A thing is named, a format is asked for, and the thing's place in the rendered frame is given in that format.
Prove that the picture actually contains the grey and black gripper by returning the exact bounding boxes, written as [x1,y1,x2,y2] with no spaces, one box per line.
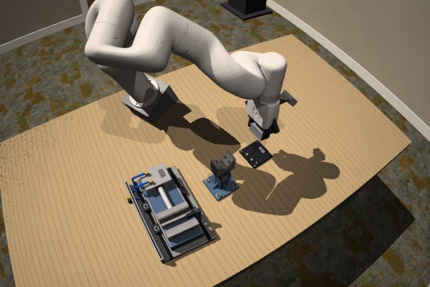
[245,99,280,140]

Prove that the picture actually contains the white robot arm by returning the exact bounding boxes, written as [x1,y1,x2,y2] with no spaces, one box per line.
[85,0,298,108]

